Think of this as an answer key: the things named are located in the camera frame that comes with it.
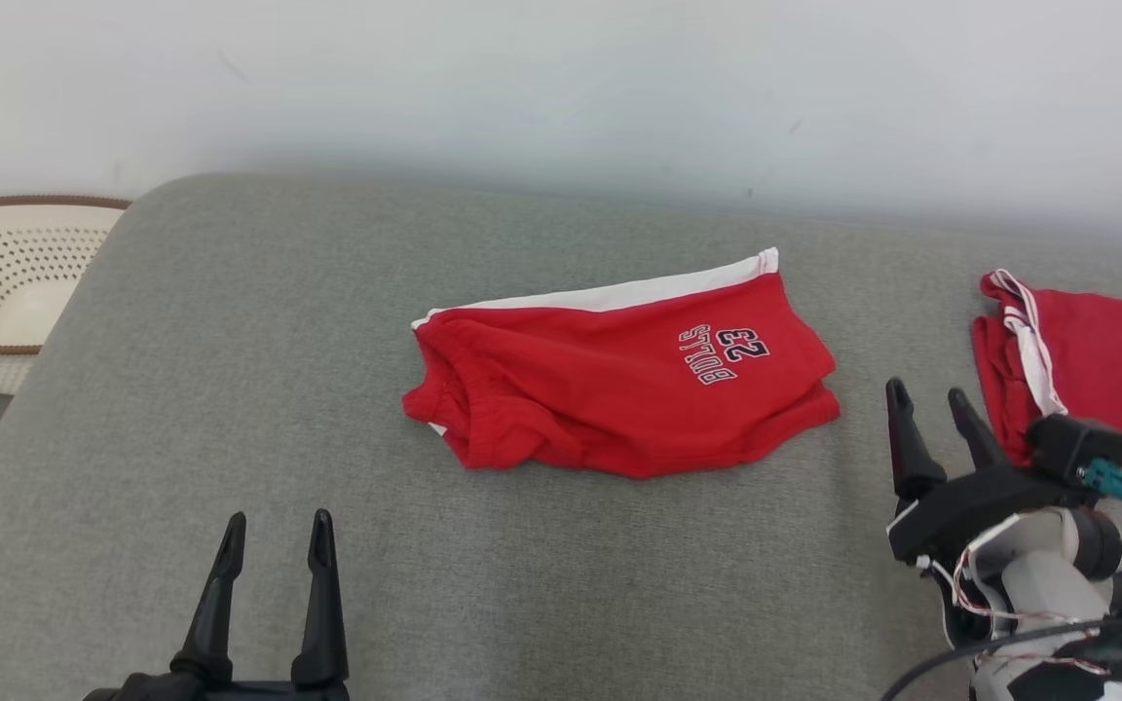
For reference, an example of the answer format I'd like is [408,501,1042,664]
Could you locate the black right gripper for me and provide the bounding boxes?
[885,378,1078,566]

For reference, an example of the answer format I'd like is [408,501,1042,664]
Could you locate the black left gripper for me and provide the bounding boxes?
[84,509,353,701]

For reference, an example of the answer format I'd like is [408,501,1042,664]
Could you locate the red jersey with white sleeves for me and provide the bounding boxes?
[972,270,1122,488]

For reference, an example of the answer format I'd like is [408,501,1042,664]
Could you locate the red shorts with white stripe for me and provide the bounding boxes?
[402,247,841,480]

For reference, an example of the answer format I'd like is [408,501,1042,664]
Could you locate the grey fabric sofa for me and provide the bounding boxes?
[0,172,1122,701]

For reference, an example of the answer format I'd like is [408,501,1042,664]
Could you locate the cream perforated laundry basket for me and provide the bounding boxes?
[0,195,131,395]

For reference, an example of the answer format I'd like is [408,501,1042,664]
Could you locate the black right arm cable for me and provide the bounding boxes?
[880,611,1122,701]

